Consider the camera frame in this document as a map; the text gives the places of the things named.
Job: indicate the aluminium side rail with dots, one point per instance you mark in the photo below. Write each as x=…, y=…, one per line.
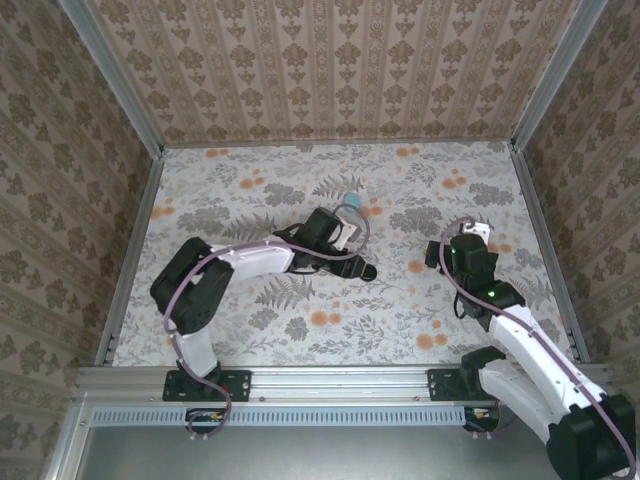
x=141, y=225
x=540, y=225

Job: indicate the black connector box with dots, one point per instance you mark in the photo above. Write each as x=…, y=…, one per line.
x=205, y=417
x=482, y=417

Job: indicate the teal earbud charging case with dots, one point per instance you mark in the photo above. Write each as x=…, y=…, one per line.
x=352, y=199

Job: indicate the aluminium front rail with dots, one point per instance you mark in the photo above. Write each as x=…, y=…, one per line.
x=340, y=385

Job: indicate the grey metal sheet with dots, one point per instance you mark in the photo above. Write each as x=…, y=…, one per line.
x=350, y=455

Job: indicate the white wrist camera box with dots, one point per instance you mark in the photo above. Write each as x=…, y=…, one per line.
x=346, y=234
x=477, y=231

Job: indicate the floral patterned tablecloth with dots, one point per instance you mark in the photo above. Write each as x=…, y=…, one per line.
x=350, y=330

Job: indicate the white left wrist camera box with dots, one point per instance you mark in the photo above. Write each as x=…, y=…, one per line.
x=346, y=234

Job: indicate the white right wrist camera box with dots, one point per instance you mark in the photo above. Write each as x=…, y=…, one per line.
x=477, y=231

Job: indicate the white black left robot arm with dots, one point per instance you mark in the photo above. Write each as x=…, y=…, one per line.
x=250, y=260

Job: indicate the aluminium frame corner post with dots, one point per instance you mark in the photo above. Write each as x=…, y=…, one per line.
x=115, y=80
x=555, y=80

